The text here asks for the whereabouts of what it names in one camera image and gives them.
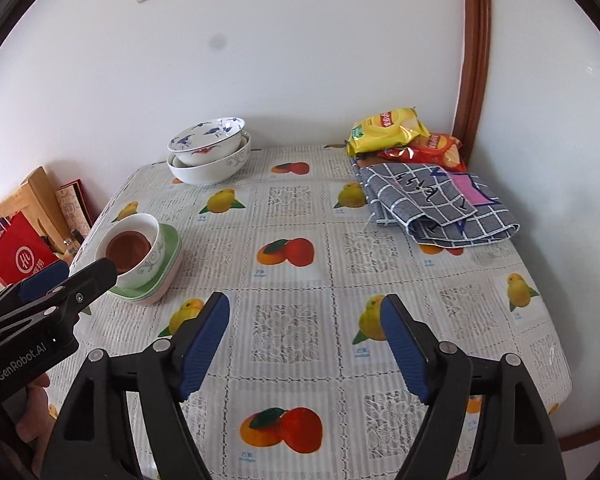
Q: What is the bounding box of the terracotta bowl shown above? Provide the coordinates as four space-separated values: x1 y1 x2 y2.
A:
105 230 151 272

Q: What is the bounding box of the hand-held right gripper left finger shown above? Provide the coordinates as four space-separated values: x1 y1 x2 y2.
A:
40 291 231 480

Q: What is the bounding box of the brown wooden baseboard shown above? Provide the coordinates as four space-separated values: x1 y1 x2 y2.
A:
560 420 600 456

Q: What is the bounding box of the person's left hand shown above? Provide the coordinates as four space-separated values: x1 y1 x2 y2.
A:
15 375 53 443

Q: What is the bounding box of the green square plate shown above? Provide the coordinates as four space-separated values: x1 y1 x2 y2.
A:
107 223 182 302

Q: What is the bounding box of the blue and red patterned bowl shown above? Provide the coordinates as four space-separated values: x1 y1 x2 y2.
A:
167 117 246 167

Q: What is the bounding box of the pink square plate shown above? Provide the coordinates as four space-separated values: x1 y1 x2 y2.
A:
130 250 183 307

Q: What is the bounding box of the red paper bag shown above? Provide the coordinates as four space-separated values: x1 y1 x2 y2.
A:
0 211 61 286

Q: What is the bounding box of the small white scroll-pattern bowl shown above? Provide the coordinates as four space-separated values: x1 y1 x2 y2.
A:
95 213 162 289

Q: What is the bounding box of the pink paper tag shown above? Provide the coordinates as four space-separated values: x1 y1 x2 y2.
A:
447 172 491 206

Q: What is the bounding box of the large white scroll-pattern bowl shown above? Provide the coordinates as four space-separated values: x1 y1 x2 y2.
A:
166 132 252 186

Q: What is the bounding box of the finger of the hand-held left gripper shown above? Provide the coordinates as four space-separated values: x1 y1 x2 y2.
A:
0 257 118 333
0 260 70 316

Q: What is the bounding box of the grey checked cloth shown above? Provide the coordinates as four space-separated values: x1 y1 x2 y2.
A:
355 162 522 248

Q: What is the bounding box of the yellow chip bag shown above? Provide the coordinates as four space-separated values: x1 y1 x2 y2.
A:
346 106 431 157

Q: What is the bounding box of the brown wooden door frame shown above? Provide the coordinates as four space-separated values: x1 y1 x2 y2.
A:
452 0 492 161

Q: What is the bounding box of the red framed book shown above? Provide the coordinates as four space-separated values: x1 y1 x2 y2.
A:
56 179 93 241

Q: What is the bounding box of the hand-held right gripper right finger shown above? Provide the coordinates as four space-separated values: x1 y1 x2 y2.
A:
379 294 566 480

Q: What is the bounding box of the fruit print tablecloth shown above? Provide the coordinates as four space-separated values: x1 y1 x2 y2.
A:
45 144 573 480

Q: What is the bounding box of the red chip bag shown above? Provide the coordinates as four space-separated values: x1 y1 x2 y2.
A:
377 132 467 172

